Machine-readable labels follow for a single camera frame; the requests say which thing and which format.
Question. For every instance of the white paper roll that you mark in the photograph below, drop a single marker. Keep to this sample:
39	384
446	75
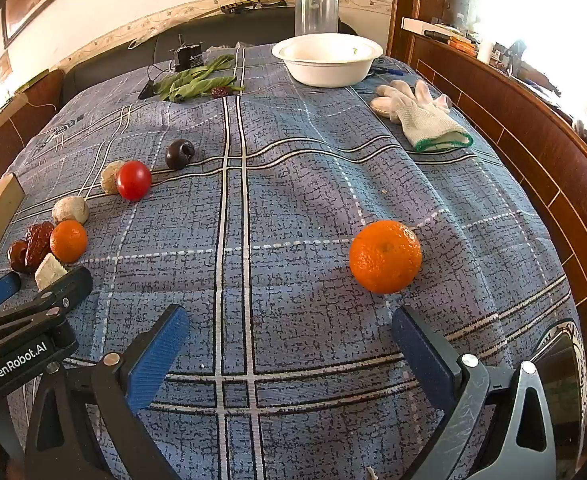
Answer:
486	52

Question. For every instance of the small wall plaque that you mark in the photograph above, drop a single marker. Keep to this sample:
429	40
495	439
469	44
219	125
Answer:
3	67

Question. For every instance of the dark round-rimmed object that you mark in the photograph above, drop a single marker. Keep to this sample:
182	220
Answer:
563	385

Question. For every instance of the wooden sideboard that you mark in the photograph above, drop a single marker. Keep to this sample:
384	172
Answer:
523	125

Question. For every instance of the large orange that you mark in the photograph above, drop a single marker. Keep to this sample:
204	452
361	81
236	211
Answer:
385	256

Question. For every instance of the black electronic device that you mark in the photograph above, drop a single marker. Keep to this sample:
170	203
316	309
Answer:
186	57

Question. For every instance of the small orange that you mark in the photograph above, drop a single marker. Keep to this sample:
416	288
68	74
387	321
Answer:
68	241

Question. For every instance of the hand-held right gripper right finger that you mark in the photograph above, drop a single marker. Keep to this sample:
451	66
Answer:
423	355

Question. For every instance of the blue pen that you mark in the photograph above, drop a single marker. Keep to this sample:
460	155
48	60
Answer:
388	67

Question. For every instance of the blue plaid tablecloth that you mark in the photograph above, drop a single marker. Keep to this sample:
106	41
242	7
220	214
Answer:
283	220

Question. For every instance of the white bowl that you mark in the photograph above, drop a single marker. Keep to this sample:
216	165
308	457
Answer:
328	58

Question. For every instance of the brown wooden cabinet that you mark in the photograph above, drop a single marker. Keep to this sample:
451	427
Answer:
23	110

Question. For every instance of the white object tray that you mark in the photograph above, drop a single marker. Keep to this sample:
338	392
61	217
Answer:
71	210

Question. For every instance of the red tomato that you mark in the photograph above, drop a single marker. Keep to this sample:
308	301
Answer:
133	180

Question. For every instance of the dark purple plum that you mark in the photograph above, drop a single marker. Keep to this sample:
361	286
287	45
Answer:
179	153

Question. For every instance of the black sofa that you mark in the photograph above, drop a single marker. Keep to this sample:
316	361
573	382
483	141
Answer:
123	57

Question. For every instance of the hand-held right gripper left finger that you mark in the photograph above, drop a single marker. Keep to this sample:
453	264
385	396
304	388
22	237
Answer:
156	355

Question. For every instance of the white cube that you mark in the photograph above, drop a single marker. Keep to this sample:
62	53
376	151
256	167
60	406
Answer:
49	271

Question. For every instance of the white work gloves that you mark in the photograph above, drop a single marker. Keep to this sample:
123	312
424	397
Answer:
421	115

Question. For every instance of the green beans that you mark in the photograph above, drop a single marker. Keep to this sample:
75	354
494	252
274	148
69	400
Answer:
193	82

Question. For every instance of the white box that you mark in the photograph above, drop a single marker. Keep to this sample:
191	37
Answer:
418	24

